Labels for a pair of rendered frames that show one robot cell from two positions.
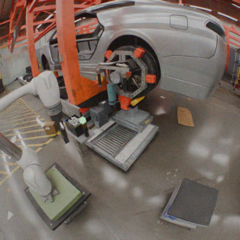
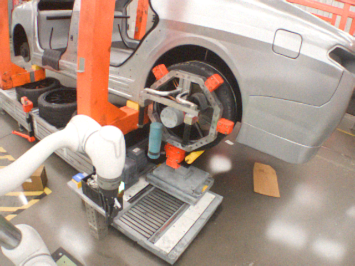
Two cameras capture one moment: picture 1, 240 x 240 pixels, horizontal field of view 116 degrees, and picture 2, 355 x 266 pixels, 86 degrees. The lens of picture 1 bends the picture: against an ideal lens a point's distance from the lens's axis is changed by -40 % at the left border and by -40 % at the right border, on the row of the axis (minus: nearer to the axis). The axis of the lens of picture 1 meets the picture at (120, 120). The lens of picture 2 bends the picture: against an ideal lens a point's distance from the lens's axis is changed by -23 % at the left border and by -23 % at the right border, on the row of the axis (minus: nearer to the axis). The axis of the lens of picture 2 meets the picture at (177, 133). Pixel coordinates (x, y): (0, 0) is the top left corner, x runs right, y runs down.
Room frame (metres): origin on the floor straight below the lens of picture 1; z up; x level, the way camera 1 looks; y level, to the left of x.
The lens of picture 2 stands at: (-0.15, 0.26, 1.49)
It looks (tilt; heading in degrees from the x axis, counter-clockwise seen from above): 28 degrees down; 348
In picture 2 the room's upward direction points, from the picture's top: 9 degrees clockwise
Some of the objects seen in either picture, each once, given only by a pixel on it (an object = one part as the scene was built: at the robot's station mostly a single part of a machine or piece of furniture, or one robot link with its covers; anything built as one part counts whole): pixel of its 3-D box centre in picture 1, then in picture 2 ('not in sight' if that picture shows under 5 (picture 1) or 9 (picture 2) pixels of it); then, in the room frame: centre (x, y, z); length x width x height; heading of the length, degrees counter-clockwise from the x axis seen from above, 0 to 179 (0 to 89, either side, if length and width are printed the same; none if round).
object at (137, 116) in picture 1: (133, 107); (183, 163); (1.49, -0.19, 0.32); 0.40 x 0.30 x 0.28; 50
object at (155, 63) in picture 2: (135, 56); (201, 80); (1.53, -0.23, 1.03); 0.83 x 0.32 x 0.58; 50
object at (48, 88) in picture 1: (47, 87); (107, 149); (0.49, 0.33, 1.07); 0.13 x 0.11 x 0.16; 39
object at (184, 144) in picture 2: (124, 84); (186, 134); (1.07, -0.06, 0.83); 0.04 x 0.04 x 0.16
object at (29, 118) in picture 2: not in sight; (29, 121); (2.13, 1.46, 0.30); 0.09 x 0.05 x 0.50; 50
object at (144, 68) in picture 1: (124, 74); (182, 110); (1.36, -0.08, 0.85); 0.54 x 0.07 x 0.54; 50
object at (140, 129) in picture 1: (132, 118); (180, 180); (1.49, -0.19, 0.13); 0.50 x 0.36 x 0.10; 50
